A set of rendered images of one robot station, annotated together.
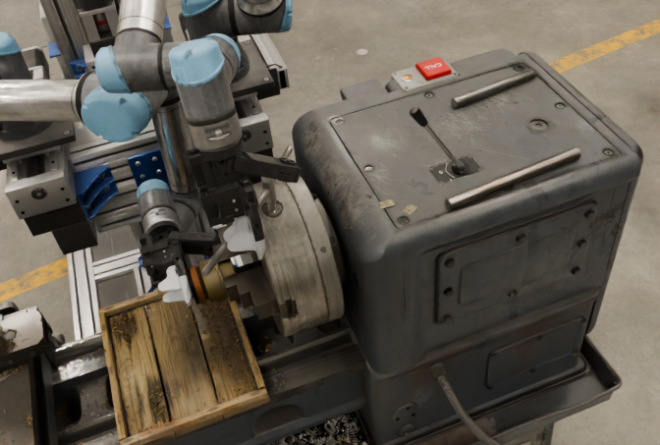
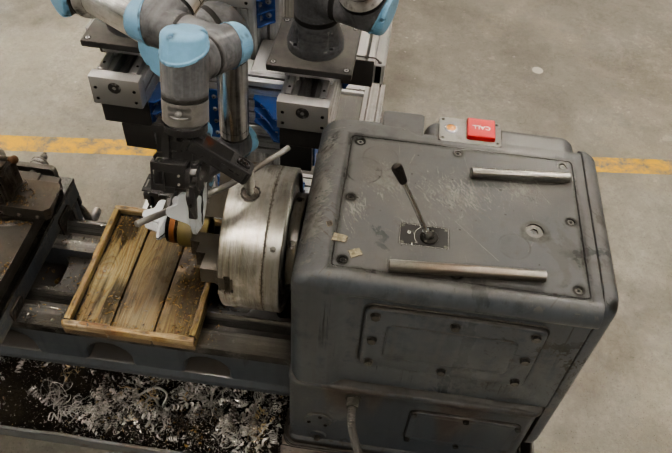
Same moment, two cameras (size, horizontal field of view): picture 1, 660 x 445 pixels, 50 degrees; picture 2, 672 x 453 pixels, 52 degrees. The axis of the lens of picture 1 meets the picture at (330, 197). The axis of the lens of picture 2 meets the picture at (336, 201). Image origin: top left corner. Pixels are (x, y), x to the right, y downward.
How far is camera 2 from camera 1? 41 cm
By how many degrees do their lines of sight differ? 15
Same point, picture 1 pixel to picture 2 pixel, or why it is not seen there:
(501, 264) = (430, 341)
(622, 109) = not seen: outside the picture
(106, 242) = not seen: hidden behind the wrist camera
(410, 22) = (602, 60)
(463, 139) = (453, 210)
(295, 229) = (257, 220)
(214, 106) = (180, 90)
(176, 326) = (165, 249)
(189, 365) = (153, 287)
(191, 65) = (169, 47)
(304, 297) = (241, 281)
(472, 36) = (656, 101)
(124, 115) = not seen: hidden behind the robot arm
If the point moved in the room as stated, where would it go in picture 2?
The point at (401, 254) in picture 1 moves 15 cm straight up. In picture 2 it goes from (323, 288) to (326, 236)
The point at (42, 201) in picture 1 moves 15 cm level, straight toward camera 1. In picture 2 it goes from (115, 96) to (108, 134)
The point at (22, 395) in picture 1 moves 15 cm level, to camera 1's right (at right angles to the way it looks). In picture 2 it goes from (13, 245) to (67, 268)
